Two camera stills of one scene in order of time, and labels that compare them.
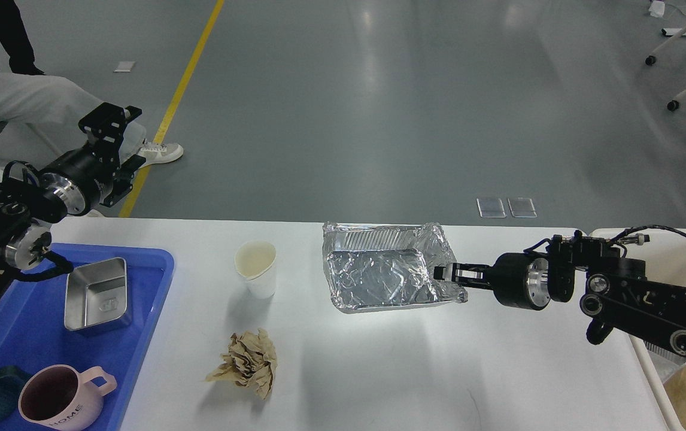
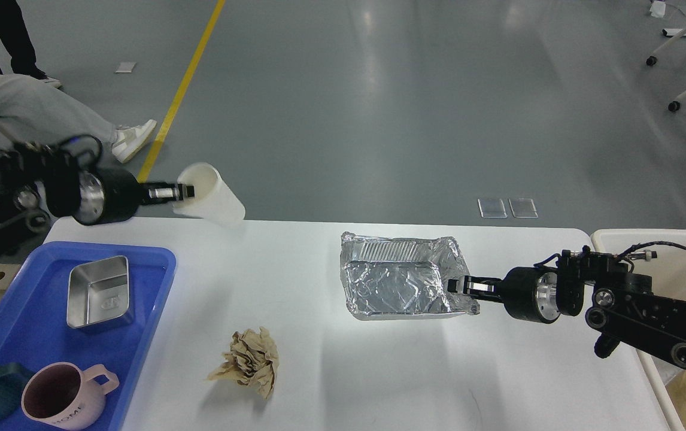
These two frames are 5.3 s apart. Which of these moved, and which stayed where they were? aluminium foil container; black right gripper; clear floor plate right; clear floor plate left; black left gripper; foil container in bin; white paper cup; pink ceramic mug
Moved: white paper cup; black left gripper; black right gripper; aluminium foil container
Stayed: pink ceramic mug; foil container in bin; clear floor plate right; clear floor plate left
